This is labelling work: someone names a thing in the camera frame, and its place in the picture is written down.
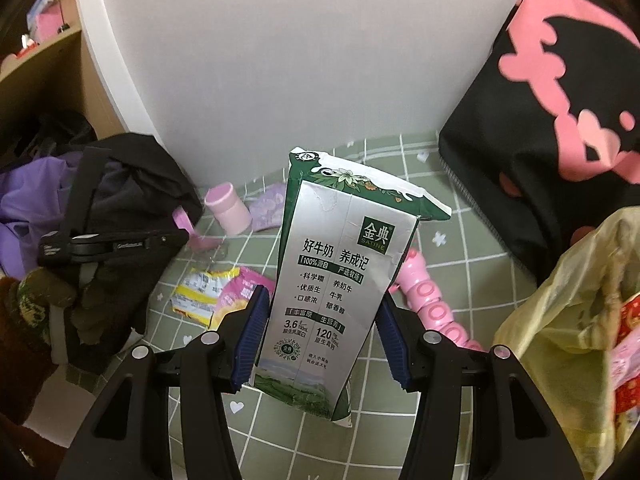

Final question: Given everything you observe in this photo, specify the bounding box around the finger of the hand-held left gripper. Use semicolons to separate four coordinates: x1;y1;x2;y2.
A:
149;229;195;256

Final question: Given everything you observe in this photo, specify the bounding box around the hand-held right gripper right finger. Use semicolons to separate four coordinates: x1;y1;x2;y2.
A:
376;302;583;480

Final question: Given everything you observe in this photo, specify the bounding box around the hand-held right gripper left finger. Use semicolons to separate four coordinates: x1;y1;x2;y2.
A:
55;285;271;480

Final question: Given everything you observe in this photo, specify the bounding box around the pink wrapper strip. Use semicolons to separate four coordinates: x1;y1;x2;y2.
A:
171;207;221;252

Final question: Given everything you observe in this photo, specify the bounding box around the pink snack packet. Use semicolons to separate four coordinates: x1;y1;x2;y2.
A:
212;266;276;331

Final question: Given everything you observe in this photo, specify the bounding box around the small yellow sachet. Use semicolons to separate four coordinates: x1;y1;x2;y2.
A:
170;267;241;323

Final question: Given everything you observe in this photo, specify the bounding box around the green white milk carton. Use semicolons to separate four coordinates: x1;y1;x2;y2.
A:
242;147;452;428

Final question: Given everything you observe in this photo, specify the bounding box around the purple clear wrapper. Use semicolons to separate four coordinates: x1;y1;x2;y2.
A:
248;182;287;231

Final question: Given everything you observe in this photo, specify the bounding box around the yellow trash bag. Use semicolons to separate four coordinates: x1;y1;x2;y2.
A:
492;207;640;480

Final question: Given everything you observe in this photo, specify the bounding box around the person's left forearm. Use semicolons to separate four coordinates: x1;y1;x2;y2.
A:
0;267;76;426

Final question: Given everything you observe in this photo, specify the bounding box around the pink caterpillar toy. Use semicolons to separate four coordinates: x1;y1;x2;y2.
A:
387;247;488;353

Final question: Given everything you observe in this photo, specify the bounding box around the pink cup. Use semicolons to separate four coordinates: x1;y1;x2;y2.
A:
204;183;252;235

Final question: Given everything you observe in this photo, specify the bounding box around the black cloth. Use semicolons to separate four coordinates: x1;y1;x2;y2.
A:
65;132;203;376

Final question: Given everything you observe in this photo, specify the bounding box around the green checked tablecloth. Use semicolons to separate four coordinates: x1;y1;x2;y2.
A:
65;130;551;480

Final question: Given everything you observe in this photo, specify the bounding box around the dark cloth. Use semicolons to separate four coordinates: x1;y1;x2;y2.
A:
0;110;98;171

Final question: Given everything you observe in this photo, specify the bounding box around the wooden shelf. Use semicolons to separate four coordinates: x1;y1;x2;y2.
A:
0;0;126;161

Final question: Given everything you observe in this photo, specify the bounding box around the pink box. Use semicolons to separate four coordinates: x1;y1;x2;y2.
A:
36;10;63;43

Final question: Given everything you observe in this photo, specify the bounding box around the blue white box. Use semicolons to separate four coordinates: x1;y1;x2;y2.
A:
26;0;55;28

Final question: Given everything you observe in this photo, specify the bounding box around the black pink-print pillow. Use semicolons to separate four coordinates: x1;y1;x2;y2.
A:
437;0;640;286

